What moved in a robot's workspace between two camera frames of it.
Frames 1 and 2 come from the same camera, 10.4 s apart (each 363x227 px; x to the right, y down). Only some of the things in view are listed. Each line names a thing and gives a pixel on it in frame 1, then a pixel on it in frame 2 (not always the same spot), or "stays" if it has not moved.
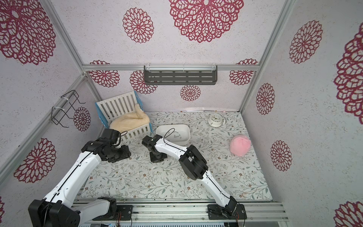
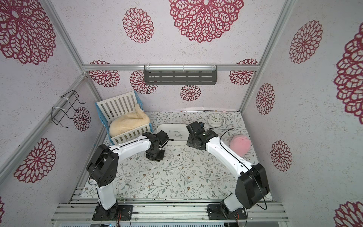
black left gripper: (126, 153) to (161, 157)
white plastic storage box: (178, 134) stays
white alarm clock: (216, 120) stays
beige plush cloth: (125, 122) stays
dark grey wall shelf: (178, 75) stays
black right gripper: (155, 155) to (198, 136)
